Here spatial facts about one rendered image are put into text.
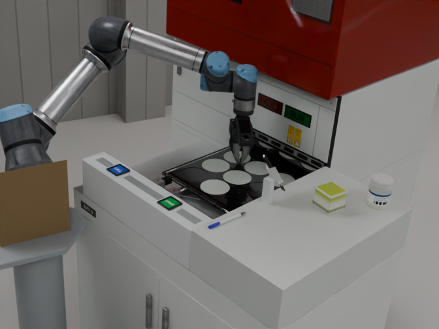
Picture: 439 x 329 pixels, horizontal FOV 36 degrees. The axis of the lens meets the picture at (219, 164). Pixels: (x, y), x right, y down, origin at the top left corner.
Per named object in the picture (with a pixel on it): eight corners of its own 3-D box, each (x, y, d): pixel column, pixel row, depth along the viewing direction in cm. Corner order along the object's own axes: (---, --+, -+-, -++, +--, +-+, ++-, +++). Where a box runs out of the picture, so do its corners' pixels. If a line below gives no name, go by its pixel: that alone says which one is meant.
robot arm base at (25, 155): (6, 174, 198) (-2, 143, 200) (5, 188, 211) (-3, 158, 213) (57, 162, 203) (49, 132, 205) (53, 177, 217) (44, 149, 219)
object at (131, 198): (104, 185, 240) (104, 151, 234) (211, 258, 207) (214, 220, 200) (82, 194, 234) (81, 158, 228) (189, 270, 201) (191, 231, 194)
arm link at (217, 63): (91, -1, 216) (236, 48, 214) (96, 14, 226) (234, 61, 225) (78, 31, 213) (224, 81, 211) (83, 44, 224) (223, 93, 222)
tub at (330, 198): (328, 198, 214) (332, 180, 211) (345, 209, 209) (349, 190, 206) (311, 205, 210) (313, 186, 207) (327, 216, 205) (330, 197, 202)
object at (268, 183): (272, 194, 214) (276, 158, 208) (281, 200, 212) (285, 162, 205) (259, 201, 210) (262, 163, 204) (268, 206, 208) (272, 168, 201)
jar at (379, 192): (373, 196, 217) (379, 170, 213) (392, 205, 213) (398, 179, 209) (361, 203, 213) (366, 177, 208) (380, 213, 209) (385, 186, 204)
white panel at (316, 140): (175, 121, 291) (178, 31, 272) (325, 199, 242) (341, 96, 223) (170, 123, 289) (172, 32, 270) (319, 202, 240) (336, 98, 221)
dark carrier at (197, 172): (236, 147, 257) (236, 145, 257) (306, 183, 237) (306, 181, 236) (167, 173, 236) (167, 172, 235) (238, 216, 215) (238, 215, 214)
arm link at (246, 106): (257, 101, 231) (234, 101, 229) (256, 113, 233) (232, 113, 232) (253, 93, 237) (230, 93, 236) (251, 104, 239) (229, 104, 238)
